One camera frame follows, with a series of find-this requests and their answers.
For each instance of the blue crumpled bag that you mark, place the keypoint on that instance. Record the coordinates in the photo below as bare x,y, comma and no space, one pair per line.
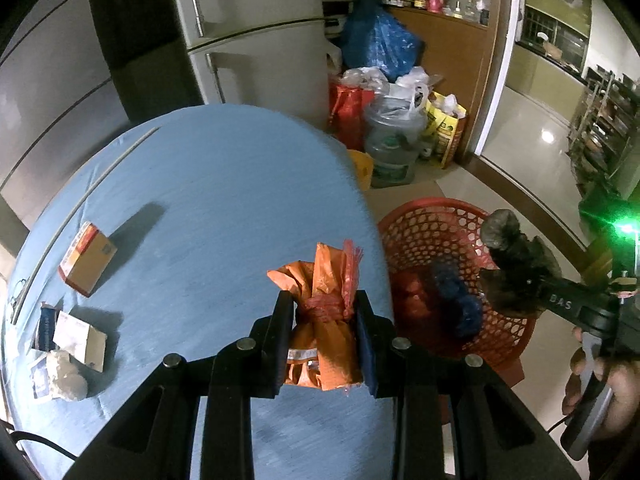
457,300

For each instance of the white tissue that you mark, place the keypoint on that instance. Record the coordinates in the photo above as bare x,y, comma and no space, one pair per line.
65,380

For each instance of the red crumpled bag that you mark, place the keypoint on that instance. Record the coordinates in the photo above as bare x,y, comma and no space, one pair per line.
415,287

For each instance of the orange cardboard box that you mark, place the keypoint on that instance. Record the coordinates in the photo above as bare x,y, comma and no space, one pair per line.
87,260

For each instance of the dark plastic bag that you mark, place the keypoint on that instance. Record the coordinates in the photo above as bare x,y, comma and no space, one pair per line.
515,265

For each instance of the wooden shelf cabinet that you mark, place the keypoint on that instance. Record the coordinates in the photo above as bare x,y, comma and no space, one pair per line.
450,50

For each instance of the yellow printed bag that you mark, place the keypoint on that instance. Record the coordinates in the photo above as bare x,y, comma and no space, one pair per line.
445,130

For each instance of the clear water jug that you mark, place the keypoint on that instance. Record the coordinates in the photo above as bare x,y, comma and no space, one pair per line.
392,145

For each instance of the pink jar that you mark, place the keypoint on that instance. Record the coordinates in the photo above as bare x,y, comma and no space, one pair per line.
435,3

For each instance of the blue foil packet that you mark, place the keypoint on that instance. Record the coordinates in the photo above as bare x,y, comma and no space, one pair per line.
44,325

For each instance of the red shopping bag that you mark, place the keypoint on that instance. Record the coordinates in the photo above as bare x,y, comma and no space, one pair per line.
347,110

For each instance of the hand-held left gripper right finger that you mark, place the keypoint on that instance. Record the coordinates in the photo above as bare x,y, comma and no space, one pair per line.
366,355

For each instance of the small yellow bag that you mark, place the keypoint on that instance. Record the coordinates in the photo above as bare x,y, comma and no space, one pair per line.
362,167

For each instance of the white plastic bag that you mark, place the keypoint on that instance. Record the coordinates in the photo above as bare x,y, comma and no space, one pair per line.
365,77
415,82

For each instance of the red plastic basket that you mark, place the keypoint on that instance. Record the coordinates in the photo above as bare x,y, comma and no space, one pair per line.
445,230

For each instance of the person's right hand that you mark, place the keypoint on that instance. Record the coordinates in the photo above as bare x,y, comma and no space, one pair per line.
622,395

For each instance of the white cardboard box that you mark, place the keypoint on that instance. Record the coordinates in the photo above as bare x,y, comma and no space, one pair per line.
80,340

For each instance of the plain grey refrigerator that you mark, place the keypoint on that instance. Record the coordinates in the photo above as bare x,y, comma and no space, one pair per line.
55,90

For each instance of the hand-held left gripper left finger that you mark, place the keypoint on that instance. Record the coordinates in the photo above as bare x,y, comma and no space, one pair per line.
284,345

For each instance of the large blue plastic bag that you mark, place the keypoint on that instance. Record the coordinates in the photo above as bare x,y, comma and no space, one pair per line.
380,35

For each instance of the long white stick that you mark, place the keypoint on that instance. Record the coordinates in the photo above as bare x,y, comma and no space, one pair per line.
85,200

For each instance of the orange plastic bag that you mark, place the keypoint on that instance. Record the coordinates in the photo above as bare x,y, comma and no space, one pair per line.
325,330

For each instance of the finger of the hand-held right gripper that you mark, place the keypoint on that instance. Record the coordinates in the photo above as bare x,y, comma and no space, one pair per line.
562,300

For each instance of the metal storage rack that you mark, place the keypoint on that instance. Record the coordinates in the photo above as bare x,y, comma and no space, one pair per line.
605,120

